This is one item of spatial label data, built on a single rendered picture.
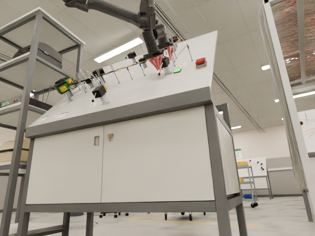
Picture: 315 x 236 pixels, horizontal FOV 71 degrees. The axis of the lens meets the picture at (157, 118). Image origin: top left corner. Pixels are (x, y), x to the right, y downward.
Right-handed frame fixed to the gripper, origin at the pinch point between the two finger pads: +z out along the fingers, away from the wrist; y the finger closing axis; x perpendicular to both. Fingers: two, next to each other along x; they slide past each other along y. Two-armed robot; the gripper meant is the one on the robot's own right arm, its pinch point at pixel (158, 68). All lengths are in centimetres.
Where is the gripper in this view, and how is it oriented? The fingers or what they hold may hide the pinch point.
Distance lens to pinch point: 121.3
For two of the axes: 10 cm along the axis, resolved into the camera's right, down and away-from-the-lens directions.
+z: 3.1, 8.9, 3.3
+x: -3.9, 4.3, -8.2
